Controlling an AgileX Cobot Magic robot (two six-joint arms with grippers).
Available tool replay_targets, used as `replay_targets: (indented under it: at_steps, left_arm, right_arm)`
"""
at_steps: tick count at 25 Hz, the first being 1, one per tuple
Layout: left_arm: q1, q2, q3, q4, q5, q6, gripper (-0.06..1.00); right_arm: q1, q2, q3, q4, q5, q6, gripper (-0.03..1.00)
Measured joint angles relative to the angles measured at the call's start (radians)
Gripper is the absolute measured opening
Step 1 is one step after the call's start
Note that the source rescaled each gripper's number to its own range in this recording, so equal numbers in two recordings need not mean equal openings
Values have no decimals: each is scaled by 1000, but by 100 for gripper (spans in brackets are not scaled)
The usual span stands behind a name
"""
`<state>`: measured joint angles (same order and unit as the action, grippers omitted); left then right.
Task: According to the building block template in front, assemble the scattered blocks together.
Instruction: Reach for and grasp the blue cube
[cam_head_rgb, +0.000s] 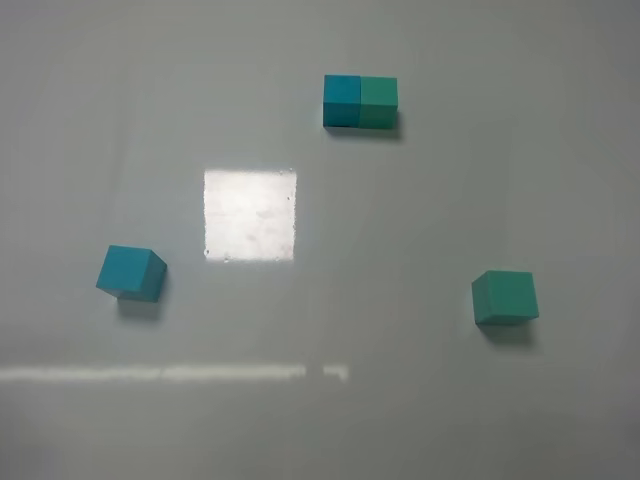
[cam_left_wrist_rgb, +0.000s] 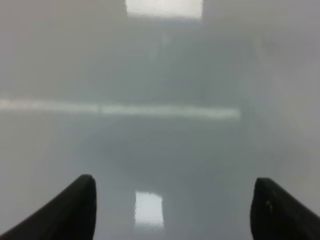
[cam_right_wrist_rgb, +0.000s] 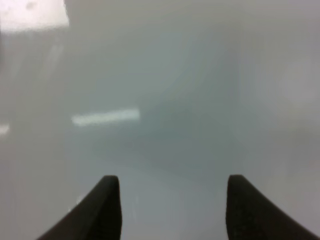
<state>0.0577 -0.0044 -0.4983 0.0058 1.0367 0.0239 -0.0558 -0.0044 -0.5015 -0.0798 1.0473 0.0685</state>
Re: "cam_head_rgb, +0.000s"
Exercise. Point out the blue template cube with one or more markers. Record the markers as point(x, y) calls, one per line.
point(341, 101)

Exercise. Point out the green template cube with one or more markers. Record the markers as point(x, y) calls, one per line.
point(379, 102)

